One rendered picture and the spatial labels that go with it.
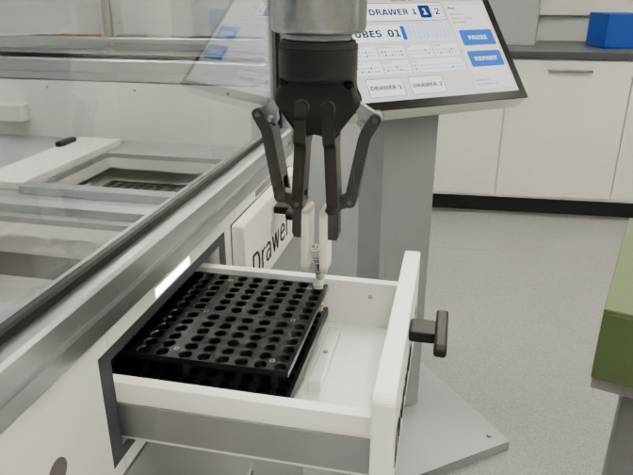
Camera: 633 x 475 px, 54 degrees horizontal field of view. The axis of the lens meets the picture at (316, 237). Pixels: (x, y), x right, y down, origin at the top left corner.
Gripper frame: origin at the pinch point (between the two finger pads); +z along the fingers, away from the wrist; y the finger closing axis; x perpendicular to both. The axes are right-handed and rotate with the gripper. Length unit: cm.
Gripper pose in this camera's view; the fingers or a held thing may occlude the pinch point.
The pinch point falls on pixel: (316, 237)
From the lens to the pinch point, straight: 65.7
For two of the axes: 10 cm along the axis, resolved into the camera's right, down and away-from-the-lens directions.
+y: -9.8, -0.9, 2.0
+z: -0.1, 9.3, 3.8
